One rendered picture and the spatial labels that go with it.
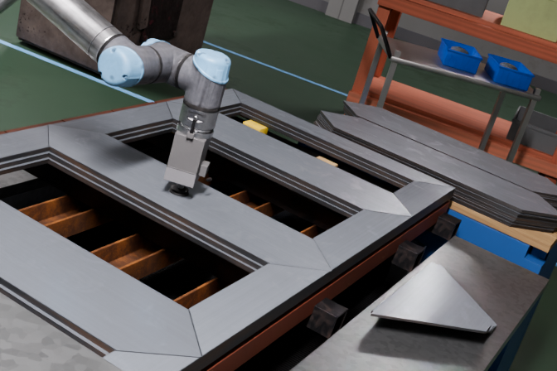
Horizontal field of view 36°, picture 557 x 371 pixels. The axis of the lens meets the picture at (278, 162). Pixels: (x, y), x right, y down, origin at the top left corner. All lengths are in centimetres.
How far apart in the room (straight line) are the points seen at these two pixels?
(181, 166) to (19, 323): 87
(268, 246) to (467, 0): 380
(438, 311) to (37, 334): 105
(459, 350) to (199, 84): 73
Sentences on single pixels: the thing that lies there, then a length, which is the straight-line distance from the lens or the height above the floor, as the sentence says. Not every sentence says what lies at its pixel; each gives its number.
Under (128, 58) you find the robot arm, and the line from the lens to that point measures 162.
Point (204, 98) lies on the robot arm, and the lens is 170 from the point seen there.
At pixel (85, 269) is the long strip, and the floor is 84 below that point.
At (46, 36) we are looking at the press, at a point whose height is 12.
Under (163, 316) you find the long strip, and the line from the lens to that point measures 138.
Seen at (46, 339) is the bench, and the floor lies 105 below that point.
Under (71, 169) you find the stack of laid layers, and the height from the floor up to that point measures 83.
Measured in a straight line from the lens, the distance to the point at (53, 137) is 195.
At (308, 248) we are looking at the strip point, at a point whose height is 84.
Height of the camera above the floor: 157
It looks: 20 degrees down
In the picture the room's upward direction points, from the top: 17 degrees clockwise
